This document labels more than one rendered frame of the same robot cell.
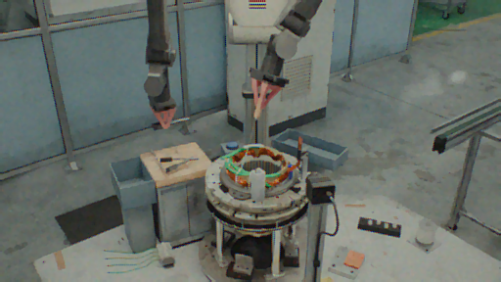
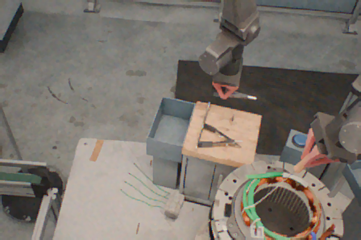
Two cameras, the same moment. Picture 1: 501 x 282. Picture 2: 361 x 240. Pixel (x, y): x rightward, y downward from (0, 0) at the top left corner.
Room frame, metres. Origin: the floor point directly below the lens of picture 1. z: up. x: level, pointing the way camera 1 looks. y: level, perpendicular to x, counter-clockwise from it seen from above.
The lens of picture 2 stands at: (0.64, -0.13, 2.04)
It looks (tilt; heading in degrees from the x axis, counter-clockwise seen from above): 50 degrees down; 37
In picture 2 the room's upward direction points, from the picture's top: 4 degrees clockwise
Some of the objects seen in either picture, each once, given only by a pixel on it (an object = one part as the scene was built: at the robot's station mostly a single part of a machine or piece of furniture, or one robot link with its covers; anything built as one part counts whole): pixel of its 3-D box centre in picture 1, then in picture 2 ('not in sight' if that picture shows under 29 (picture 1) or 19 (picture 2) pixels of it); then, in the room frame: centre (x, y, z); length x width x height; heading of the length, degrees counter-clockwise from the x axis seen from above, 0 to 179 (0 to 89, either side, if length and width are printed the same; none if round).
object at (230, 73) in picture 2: (160, 93); (229, 63); (1.37, 0.27, 1.30); 0.10 x 0.07 x 0.07; 27
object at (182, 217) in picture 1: (180, 199); (217, 162); (1.34, 0.23, 0.91); 0.19 x 0.19 x 0.26; 26
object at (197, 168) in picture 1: (177, 164); (222, 134); (1.35, 0.23, 1.05); 0.20 x 0.19 x 0.02; 116
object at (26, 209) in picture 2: not in sight; (33, 192); (1.09, 1.13, 0.01); 0.34 x 0.34 x 0.02
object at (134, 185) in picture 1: (136, 207); (170, 148); (1.28, 0.37, 0.92); 0.17 x 0.11 x 0.28; 26
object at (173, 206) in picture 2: (165, 254); (174, 204); (1.19, 0.27, 0.80); 0.10 x 0.05 x 0.04; 21
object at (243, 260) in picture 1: (244, 262); not in sight; (1.10, 0.01, 0.85); 0.06 x 0.04 x 0.05; 74
